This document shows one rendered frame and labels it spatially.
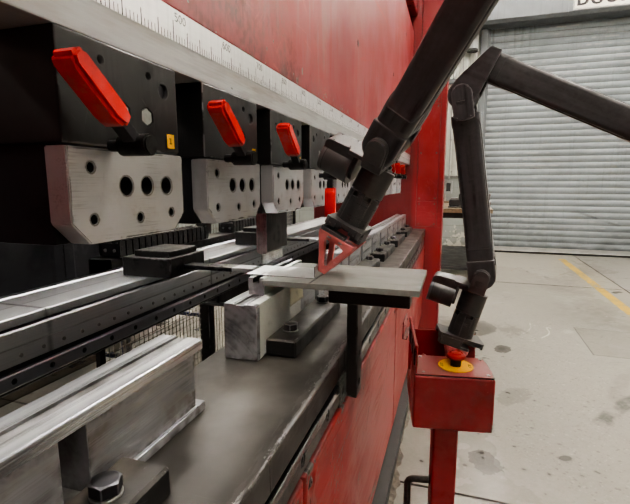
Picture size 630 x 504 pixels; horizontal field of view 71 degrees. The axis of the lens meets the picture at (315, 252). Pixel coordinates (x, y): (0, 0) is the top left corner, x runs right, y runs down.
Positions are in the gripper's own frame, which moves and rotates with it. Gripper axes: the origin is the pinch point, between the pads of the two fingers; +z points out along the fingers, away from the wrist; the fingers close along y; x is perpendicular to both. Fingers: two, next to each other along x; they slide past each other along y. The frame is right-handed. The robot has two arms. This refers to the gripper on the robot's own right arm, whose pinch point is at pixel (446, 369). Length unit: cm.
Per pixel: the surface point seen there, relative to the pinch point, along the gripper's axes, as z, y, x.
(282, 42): -54, 51, 26
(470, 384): -3.8, -1.1, 15.1
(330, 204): -29.8, 36.7, 8.1
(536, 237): -27, -253, -673
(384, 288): -21.5, 22.8, 33.8
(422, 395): 1.7, 7.0, 15.0
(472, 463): 63, -45, -76
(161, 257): -12, 64, 23
